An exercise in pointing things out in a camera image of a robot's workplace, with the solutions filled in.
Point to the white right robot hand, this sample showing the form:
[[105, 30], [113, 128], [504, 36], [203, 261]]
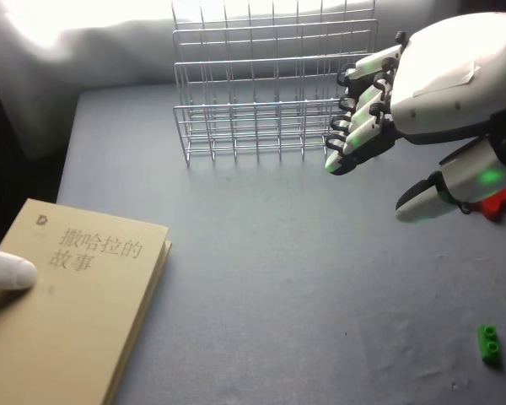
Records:
[[447, 84]]

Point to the beige paperback book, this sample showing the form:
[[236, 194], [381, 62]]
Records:
[[76, 329]]

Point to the green toy brick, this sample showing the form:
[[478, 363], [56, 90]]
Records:
[[490, 343]]

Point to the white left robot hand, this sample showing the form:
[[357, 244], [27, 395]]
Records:
[[12, 272]]

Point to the white curtain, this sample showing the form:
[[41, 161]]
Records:
[[46, 84]]

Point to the red toy brick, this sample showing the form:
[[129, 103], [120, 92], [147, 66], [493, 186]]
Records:
[[495, 208]]

